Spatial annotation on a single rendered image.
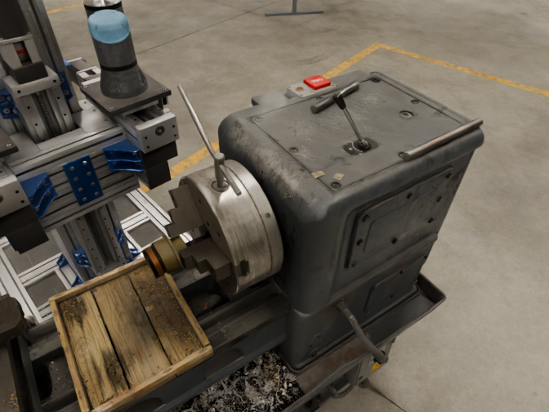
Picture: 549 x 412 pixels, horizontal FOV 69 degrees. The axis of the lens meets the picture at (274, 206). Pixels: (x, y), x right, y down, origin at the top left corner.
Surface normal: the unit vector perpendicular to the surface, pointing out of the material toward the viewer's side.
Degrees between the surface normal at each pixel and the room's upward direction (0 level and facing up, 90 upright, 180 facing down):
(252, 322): 0
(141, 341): 0
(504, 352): 0
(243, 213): 36
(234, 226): 43
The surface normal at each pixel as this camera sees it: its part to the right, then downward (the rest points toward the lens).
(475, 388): 0.02, -0.73
